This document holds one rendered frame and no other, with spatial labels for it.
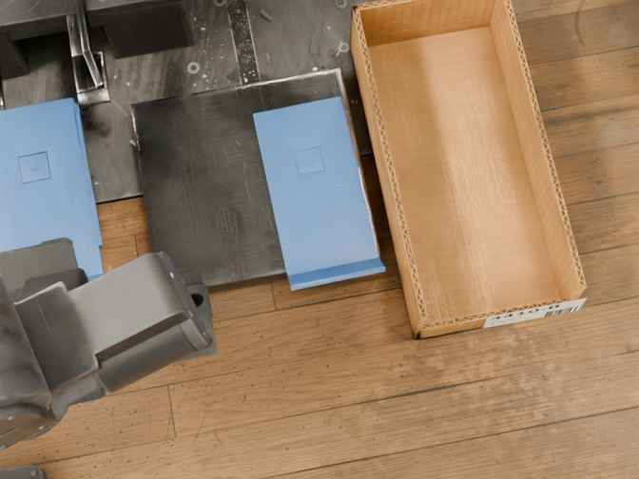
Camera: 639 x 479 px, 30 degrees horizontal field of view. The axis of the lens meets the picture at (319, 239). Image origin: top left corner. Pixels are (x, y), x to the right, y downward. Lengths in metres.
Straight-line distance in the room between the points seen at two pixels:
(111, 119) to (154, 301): 0.39
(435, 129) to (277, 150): 0.13
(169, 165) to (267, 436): 0.22
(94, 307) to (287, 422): 0.31
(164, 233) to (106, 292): 0.31
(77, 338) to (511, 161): 0.45
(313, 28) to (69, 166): 0.25
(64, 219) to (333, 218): 0.20
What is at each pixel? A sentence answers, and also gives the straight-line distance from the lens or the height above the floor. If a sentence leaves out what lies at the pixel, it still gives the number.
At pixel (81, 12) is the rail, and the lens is 0.92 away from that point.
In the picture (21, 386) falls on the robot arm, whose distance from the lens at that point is 0.56.
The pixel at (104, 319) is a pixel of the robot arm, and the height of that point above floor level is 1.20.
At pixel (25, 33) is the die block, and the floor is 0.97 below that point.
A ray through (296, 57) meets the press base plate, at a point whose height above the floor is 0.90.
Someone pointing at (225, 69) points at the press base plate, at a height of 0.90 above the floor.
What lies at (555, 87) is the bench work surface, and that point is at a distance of 0.99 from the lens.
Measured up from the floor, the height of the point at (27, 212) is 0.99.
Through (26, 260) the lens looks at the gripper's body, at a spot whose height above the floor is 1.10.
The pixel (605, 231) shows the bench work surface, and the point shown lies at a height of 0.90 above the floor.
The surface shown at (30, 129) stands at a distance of 0.88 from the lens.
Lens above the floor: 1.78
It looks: 72 degrees down
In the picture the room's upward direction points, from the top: 2 degrees counter-clockwise
